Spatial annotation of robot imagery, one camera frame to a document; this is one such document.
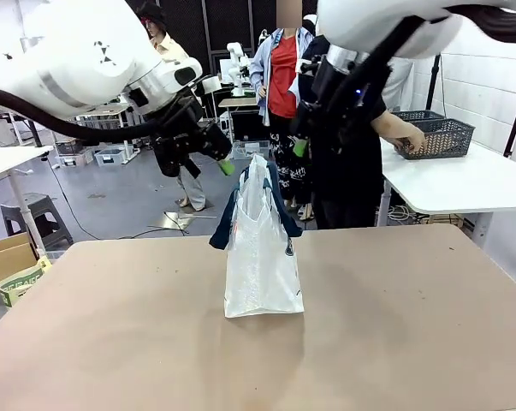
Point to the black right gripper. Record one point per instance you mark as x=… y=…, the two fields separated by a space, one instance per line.
x=339 y=107

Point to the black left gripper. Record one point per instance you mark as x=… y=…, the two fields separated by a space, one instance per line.
x=176 y=145

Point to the large grey plastic basket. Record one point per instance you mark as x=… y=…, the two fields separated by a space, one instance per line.
x=446 y=139

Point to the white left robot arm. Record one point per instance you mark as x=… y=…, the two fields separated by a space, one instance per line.
x=69 y=55

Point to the person's bare forearm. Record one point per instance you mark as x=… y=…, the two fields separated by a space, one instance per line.
x=388 y=126

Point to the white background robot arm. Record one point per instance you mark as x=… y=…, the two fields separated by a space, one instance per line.
x=236 y=55

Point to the person's hand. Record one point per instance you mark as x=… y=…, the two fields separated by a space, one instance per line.
x=411 y=139

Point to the clear plastic storage bin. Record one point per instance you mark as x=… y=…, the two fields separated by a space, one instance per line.
x=251 y=150

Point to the metal sheet on floor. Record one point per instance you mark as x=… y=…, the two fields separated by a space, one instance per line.
x=185 y=220

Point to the person in black shirt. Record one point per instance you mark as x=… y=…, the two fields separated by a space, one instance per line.
x=347 y=192

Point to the person in red shirt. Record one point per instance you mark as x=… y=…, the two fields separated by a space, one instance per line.
x=283 y=77

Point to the white storage crate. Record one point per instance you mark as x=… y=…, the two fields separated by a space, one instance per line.
x=110 y=157

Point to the mannequin in cream jacket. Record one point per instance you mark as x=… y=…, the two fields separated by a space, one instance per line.
x=170 y=49

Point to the small grey plastic basket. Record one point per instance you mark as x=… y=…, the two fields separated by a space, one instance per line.
x=420 y=114

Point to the white side table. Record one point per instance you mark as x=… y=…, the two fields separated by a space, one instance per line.
x=454 y=184

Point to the grey plastic stool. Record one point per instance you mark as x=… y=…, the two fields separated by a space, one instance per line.
x=43 y=210

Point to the white desk with leg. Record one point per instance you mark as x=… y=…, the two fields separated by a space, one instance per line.
x=1 y=164

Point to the green and white package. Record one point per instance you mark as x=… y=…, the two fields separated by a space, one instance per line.
x=20 y=284

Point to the brown cardboard box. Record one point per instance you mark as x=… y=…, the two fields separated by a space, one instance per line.
x=5 y=261

